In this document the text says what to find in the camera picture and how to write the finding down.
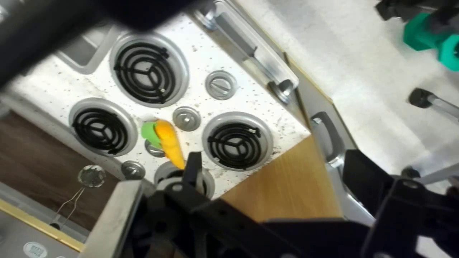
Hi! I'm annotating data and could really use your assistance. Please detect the grey cabinet door handle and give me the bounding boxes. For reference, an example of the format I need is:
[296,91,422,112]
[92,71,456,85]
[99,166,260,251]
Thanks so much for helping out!
[310,111,345,168]

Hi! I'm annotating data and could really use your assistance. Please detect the carrot plush toy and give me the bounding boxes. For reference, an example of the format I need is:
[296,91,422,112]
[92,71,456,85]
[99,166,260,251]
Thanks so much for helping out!
[141,119,185,170]

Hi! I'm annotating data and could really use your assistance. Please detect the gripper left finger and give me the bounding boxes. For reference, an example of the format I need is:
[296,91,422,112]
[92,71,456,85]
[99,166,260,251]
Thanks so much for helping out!
[132,152,302,258]

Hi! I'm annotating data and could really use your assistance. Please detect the toy kitchen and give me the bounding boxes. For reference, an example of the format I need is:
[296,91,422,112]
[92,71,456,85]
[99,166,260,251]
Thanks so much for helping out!
[0,0,377,258]

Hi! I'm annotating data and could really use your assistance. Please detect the silver stove knob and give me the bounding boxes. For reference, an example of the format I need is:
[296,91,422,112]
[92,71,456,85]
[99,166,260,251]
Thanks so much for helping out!
[144,139,166,158]
[205,70,238,101]
[120,160,146,181]

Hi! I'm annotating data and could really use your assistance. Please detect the grey toy sink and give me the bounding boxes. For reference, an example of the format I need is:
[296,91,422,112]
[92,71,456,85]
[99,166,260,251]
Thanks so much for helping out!
[54,21,121,75]

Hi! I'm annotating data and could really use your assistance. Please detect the stand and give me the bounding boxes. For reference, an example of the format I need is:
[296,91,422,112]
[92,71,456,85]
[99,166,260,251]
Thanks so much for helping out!
[401,87,459,185]

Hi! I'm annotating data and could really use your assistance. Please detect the silver oven door handle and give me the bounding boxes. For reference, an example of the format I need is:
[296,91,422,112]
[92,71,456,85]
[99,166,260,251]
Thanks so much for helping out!
[193,0,300,105]

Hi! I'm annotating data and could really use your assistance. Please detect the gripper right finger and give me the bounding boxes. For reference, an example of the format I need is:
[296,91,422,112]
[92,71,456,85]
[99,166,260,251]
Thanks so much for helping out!
[342,149,459,258]

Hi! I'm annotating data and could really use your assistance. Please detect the green plastic clamp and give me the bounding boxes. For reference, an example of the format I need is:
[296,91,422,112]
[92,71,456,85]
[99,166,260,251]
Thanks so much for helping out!
[403,12,459,71]

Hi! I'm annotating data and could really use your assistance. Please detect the black coil stove burner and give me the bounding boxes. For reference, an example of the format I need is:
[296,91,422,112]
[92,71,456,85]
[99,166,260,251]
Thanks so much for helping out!
[202,111,274,172]
[68,97,139,158]
[109,32,190,108]
[154,161,216,200]

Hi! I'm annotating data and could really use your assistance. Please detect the clear crystal knob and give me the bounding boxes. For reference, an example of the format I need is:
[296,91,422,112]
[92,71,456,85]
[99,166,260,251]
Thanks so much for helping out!
[78,164,107,188]

